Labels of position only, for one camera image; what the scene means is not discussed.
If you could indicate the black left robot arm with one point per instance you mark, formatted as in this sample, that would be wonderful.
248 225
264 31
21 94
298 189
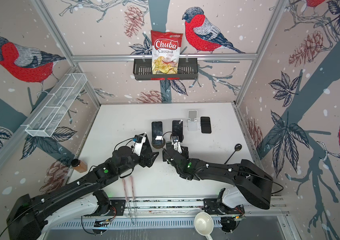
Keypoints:
32 217

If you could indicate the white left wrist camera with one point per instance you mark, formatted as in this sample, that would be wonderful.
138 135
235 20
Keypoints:
138 140

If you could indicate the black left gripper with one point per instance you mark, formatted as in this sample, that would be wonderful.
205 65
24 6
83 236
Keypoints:
150 161

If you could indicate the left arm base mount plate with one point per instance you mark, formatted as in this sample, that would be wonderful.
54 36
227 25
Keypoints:
104 206

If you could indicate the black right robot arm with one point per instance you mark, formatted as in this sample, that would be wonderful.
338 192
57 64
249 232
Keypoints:
251 181

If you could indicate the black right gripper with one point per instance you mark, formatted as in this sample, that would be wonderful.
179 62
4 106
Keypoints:
184 155

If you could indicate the round wooden stand left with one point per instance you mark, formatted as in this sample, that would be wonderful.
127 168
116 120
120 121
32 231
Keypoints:
158 144

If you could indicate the green-edged phone on wooden stand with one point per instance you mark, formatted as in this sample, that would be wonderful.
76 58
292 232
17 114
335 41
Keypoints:
157 130

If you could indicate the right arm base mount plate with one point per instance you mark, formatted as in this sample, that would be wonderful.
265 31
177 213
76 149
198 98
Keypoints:
217 207

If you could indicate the pink chopstick right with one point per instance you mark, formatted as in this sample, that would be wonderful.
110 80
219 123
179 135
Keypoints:
133 201

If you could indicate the black wire wall basket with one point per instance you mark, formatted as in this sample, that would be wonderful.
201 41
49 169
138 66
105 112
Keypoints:
187 70

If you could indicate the purple phone on wooden stand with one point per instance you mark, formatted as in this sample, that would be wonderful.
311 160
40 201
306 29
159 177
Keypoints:
177 129

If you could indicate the white mesh wall shelf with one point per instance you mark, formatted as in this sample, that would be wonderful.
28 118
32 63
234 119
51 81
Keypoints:
58 103

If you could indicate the white phone stand rear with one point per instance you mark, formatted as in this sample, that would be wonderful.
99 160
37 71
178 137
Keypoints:
192 120

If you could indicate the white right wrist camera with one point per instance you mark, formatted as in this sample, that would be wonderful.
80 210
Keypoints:
176 144

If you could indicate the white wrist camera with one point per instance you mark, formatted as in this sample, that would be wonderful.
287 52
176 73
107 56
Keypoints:
138 140
176 144

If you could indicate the black phone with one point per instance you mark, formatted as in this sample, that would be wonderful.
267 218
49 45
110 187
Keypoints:
206 127

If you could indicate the white ladle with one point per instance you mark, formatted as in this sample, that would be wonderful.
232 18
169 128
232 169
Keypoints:
204 225

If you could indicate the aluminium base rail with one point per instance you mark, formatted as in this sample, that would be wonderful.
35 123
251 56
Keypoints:
160 213

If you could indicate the red Chuba cassava chips bag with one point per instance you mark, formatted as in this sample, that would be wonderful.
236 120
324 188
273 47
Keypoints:
166 50

